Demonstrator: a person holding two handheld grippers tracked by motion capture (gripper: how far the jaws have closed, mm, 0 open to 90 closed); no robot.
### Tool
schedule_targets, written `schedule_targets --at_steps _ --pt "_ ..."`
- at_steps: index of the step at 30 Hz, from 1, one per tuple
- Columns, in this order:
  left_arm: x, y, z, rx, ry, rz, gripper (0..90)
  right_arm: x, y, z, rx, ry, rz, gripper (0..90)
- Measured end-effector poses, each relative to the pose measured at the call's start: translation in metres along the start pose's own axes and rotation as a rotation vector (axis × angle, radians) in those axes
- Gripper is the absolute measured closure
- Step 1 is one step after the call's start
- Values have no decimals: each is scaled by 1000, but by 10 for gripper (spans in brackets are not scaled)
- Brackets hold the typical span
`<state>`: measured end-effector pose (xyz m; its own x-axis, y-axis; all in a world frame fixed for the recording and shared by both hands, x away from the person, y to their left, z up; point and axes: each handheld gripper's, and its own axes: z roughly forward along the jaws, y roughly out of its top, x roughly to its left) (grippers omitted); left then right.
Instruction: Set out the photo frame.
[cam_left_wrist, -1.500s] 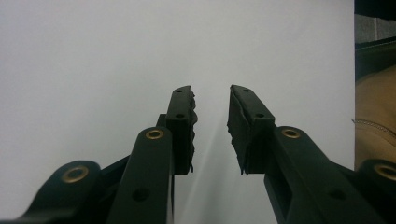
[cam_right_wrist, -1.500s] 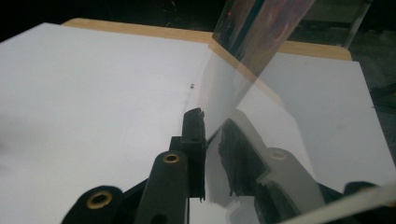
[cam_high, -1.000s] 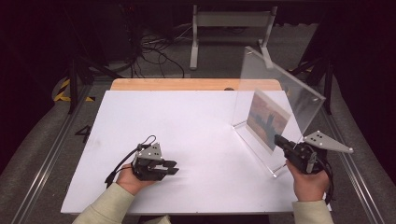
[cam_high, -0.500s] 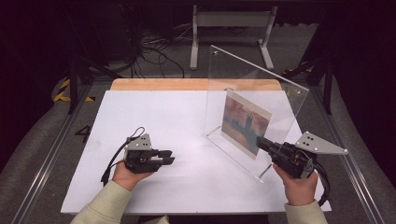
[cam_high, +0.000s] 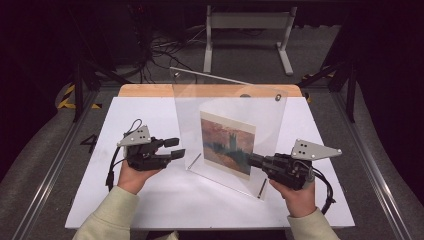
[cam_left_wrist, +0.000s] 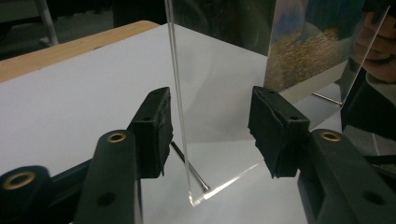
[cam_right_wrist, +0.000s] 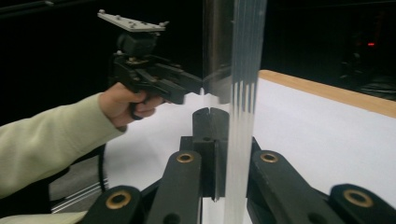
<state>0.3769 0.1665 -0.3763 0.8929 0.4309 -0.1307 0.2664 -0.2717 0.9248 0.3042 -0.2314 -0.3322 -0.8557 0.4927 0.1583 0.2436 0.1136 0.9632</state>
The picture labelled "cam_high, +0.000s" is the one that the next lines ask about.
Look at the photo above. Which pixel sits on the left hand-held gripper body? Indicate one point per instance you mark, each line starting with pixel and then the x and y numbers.
pixel 146 160

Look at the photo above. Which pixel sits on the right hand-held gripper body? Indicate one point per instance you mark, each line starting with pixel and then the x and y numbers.
pixel 286 170

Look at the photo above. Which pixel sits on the clear acrylic picture frame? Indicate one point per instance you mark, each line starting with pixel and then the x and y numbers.
pixel 190 116

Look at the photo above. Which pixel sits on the landscape picture card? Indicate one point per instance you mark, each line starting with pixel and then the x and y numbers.
pixel 226 140

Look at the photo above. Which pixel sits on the person's left hand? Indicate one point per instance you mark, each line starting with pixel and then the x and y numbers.
pixel 133 181

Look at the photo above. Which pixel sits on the person's right hand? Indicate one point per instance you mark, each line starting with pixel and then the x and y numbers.
pixel 300 201

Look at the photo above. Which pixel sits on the wooden table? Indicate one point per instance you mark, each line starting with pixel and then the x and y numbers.
pixel 140 90

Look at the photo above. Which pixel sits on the white table board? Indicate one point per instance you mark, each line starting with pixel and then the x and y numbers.
pixel 200 213

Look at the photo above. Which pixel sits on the yellow black floor tape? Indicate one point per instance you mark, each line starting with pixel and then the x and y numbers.
pixel 308 99
pixel 69 90

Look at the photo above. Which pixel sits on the black metal stand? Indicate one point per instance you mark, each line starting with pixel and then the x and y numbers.
pixel 350 96
pixel 78 93

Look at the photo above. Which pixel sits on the white metal stand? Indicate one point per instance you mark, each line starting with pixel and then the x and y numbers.
pixel 248 20

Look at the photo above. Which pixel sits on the aluminium floor rail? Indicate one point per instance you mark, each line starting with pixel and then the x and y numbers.
pixel 50 176
pixel 378 180

